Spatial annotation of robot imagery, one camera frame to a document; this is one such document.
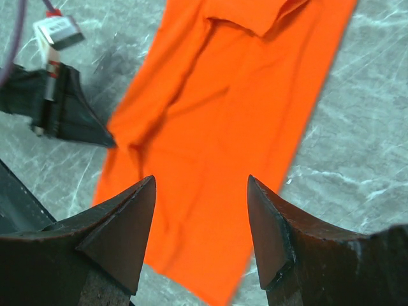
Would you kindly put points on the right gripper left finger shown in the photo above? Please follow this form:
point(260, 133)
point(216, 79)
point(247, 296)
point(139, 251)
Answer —
point(92, 258)

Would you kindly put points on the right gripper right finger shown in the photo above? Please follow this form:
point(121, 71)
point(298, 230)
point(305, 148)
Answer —
point(303, 260)

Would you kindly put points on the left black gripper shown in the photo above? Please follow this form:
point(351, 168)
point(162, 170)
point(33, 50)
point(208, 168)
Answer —
point(56, 106)

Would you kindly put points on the orange t-shirt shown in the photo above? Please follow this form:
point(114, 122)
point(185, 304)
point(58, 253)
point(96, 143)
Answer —
point(225, 92)

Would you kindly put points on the black base crossbar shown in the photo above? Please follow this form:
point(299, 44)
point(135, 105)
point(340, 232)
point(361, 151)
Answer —
point(20, 209)

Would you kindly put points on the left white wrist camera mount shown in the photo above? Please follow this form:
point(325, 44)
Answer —
point(55, 33)

